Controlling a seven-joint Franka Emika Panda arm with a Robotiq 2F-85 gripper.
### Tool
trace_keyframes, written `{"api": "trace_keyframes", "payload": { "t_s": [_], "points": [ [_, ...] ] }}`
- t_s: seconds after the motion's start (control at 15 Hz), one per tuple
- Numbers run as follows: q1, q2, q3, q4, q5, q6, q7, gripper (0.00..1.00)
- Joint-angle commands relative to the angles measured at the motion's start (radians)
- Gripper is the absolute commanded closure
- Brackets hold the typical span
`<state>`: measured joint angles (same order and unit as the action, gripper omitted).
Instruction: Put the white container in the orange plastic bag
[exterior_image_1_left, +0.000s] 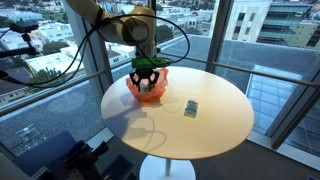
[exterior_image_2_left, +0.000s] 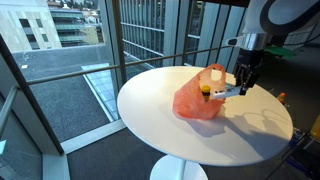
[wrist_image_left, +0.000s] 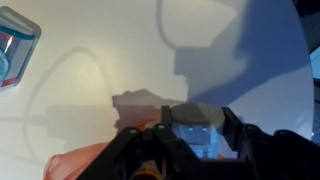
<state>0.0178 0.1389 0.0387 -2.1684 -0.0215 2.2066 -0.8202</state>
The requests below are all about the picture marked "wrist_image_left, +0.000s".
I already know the orange plastic bag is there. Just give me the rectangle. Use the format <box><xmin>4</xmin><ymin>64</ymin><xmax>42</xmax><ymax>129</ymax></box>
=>
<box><xmin>43</xmin><ymin>116</ymin><xmax>164</xmax><ymax>180</ymax></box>

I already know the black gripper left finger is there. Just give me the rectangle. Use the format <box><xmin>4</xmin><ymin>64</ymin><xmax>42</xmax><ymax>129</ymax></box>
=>
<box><xmin>77</xmin><ymin>104</ymin><xmax>203</xmax><ymax>180</ymax></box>

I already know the yellow cap dark bottle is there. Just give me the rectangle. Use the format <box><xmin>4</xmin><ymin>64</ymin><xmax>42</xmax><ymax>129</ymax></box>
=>
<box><xmin>130</xmin><ymin>159</ymin><xmax>165</xmax><ymax>180</ymax></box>

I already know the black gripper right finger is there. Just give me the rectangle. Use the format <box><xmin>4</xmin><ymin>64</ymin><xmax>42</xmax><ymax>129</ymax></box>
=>
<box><xmin>221</xmin><ymin>106</ymin><xmax>320</xmax><ymax>180</ymax></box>

